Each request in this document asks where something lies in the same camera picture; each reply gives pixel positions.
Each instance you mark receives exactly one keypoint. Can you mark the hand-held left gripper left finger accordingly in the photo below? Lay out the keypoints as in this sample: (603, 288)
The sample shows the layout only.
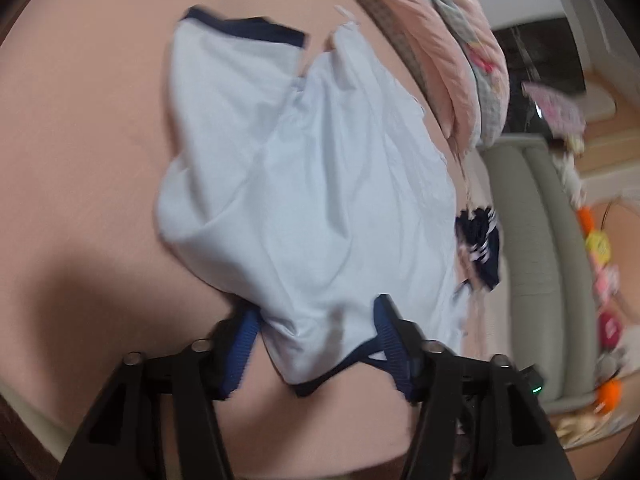
(242, 355)

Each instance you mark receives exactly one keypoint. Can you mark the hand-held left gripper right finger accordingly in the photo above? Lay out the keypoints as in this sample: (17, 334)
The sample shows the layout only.
(395, 345)

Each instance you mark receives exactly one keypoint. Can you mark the white t-shirt with navy trim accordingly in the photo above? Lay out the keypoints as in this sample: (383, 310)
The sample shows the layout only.
(310, 185)

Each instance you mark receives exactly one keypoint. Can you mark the grey-green padded headboard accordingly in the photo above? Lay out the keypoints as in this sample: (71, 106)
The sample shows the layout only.
(540, 260)

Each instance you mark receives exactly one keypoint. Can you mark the navy striped garment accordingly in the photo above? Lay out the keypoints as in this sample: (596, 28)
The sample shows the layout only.
(482, 245)

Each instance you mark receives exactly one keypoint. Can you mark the row of colourful plush toys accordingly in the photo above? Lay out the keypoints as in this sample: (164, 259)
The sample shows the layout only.
(597, 246)

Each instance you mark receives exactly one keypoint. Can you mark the pink bed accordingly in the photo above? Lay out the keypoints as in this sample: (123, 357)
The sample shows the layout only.
(90, 160)

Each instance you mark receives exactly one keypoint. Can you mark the light wooden shelf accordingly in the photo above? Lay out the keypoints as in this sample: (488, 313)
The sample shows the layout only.
(612, 130)

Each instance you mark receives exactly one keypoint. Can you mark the pink patterned card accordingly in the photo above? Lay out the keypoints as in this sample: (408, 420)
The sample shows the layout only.
(557, 107)

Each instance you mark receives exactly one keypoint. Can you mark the pink folded quilt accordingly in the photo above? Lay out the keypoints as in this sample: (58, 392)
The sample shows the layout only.
(465, 50)

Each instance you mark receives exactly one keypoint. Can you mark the dark window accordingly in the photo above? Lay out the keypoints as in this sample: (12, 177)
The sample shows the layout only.
(542, 57)

